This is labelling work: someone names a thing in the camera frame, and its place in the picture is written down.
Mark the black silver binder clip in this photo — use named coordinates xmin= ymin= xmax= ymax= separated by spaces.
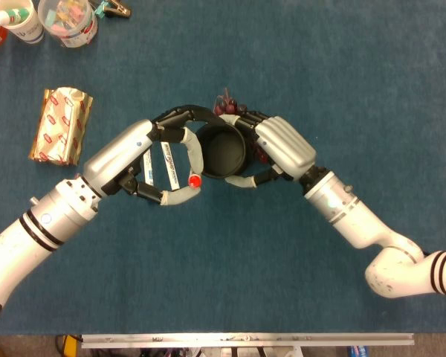
xmin=103 ymin=0 xmax=132 ymax=19

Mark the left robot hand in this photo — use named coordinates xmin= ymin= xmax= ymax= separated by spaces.
xmin=82 ymin=104 xmax=224 ymax=206

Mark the black mesh pen cup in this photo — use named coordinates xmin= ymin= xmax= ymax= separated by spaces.
xmin=195 ymin=122 xmax=248 ymax=179

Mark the white paper cup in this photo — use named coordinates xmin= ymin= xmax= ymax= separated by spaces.
xmin=0 ymin=0 xmax=45 ymax=45

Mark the aluminium rail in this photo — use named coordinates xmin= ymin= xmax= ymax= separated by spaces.
xmin=80 ymin=332 xmax=416 ymax=350

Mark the clear plastic jar of clips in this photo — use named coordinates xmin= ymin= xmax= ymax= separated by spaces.
xmin=37 ymin=0 xmax=99 ymax=48

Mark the blue capped whiteboard marker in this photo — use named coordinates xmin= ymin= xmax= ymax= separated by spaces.
xmin=142 ymin=149 xmax=155 ymax=186

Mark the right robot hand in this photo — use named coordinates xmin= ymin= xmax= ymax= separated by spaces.
xmin=218 ymin=109 xmax=317 ymax=190

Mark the black capped whiteboard marker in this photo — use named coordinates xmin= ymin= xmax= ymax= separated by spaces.
xmin=161 ymin=140 xmax=182 ymax=186

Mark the bunch of red grapes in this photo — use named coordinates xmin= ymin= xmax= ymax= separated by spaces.
xmin=213 ymin=88 xmax=269 ymax=164

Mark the blue felt table cloth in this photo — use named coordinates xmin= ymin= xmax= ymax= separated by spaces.
xmin=0 ymin=0 xmax=446 ymax=335

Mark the white tube green label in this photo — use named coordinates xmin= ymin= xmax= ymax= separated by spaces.
xmin=0 ymin=7 xmax=30 ymax=28

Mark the yellow black object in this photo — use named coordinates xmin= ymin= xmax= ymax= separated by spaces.
xmin=61 ymin=334 xmax=83 ymax=357

